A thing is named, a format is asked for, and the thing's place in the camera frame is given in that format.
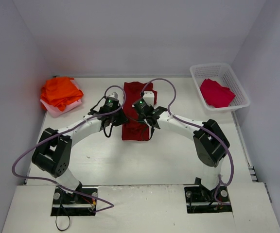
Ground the dark red t shirt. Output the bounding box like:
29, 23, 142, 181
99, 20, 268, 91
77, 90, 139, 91
122, 82, 152, 141

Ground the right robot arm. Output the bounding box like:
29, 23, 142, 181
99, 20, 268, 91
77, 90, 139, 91
132, 98, 229, 200

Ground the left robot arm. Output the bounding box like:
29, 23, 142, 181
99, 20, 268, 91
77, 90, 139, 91
32, 93, 128, 204

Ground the pink folded t shirt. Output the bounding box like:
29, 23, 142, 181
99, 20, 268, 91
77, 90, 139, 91
39, 80, 83, 118

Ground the red t shirt in basket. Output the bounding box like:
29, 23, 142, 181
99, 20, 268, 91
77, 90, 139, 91
200, 79, 236, 108

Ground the white plastic basket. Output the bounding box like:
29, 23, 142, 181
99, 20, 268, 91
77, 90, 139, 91
190, 63, 250, 113

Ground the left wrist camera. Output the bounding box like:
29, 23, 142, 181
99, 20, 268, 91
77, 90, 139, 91
108, 92, 118, 99

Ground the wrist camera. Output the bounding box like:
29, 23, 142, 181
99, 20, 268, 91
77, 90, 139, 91
108, 92, 118, 99
140, 91, 155, 106

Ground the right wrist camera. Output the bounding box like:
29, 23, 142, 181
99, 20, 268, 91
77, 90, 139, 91
140, 91, 155, 106

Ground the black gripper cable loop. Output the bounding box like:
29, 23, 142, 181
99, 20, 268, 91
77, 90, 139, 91
103, 122, 114, 138

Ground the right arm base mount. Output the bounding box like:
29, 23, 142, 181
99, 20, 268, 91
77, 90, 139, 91
184, 178, 232, 214

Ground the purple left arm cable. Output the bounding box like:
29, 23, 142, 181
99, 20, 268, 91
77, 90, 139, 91
11, 85, 126, 214

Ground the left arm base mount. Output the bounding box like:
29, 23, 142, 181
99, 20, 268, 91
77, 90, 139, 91
50, 185, 99, 231

